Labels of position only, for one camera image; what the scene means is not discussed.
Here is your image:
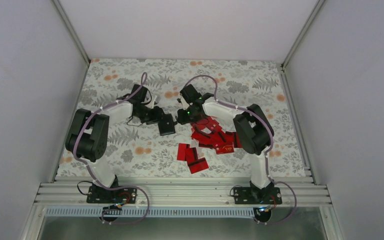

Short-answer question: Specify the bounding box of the black leather card holder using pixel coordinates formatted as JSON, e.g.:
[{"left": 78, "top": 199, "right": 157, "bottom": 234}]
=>
[{"left": 157, "top": 114, "right": 176, "bottom": 136}]

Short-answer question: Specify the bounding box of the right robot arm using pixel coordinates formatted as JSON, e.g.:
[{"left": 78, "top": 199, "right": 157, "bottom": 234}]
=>
[{"left": 177, "top": 84, "right": 274, "bottom": 204}]

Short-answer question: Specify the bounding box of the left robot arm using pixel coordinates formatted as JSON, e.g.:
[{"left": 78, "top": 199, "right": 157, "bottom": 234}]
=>
[{"left": 65, "top": 84, "right": 168, "bottom": 203}]

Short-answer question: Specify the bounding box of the red card top centre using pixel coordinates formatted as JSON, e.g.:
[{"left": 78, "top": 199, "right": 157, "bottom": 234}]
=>
[{"left": 191, "top": 116, "right": 223, "bottom": 135}]

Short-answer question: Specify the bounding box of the red card left edge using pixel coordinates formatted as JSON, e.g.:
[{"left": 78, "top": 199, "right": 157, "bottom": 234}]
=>
[{"left": 176, "top": 143, "right": 190, "bottom": 162}]

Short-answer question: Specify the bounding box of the red VIP card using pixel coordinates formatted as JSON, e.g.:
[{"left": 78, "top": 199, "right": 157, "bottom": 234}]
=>
[{"left": 215, "top": 143, "right": 235, "bottom": 155}]

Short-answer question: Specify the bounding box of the red card far right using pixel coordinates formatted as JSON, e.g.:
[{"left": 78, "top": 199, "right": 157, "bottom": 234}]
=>
[{"left": 230, "top": 132, "right": 242, "bottom": 148}]

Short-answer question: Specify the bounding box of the red card front bottom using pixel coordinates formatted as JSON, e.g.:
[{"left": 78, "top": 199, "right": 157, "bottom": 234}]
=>
[{"left": 186, "top": 157, "right": 209, "bottom": 174}]

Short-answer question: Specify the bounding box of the floral patterned table mat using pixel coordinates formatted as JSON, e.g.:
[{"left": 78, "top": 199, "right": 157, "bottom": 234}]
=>
[{"left": 77, "top": 58, "right": 305, "bottom": 179}]

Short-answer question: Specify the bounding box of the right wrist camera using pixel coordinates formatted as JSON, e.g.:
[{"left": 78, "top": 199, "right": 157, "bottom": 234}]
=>
[{"left": 177, "top": 96, "right": 190, "bottom": 110}]

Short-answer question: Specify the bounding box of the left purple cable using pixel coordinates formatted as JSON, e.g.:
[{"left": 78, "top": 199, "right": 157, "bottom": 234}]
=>
[{"left": 72, "top": 72, "right": 151, "bottom": 226}]

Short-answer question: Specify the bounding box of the purple cable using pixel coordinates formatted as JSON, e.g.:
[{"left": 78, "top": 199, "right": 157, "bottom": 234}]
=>
[
  {"left": 72, "top": 72, "right": 151, "bottom": 226},
  {"left": 183, "top": 74, "right": 298, "bottom": 227}
]

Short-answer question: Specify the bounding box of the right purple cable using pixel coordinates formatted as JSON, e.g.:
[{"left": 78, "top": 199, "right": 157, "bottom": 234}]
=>
[{"left": 183, "top": 74, "right": 298, "bottom": 227}]

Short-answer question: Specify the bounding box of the aluminium rail frame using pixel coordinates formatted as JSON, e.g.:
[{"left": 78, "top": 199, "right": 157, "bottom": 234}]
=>
[{"left": 34, "top": 169, "right": 332, "bottom": 207}]

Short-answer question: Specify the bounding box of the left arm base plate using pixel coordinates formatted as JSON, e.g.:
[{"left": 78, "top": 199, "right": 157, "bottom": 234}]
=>
[{"left": 86, "top": 185, "right": 137, "bottom": 204}]

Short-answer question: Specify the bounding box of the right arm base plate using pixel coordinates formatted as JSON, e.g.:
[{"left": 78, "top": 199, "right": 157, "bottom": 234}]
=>
[{"left": 230, "top": 186, "right": 283, "bottom": 205}]

